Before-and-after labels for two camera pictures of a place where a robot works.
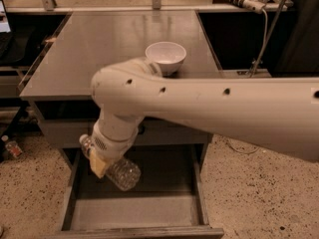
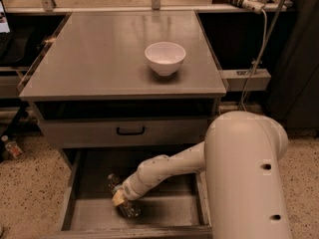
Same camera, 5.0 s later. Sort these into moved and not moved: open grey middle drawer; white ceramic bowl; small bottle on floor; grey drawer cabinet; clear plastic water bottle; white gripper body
Moved: white gripper body; clear plastic water bottle
Not moved: open grey middle drawer; small bottle on floor; grey drawer cabinet; white ceramic bowl
